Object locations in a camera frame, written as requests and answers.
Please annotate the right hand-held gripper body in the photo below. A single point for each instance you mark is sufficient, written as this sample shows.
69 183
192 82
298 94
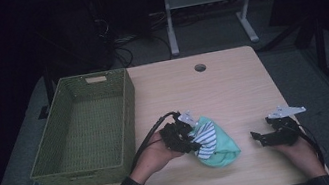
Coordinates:
286 133

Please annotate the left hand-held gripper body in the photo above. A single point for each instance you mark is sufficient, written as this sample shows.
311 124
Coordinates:
173 138

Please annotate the mint green baby garment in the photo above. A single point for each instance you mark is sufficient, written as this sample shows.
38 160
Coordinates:
224 150

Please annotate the green woven basket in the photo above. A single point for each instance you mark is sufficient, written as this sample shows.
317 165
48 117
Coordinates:
89 122

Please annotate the person's left hand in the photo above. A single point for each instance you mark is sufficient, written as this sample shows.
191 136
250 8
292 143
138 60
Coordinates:
153 158

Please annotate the person's right hand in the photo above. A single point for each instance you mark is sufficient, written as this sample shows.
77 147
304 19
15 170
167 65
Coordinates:
305 156

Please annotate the black metal stand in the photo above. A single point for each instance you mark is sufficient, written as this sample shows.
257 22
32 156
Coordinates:
49 88
321 46

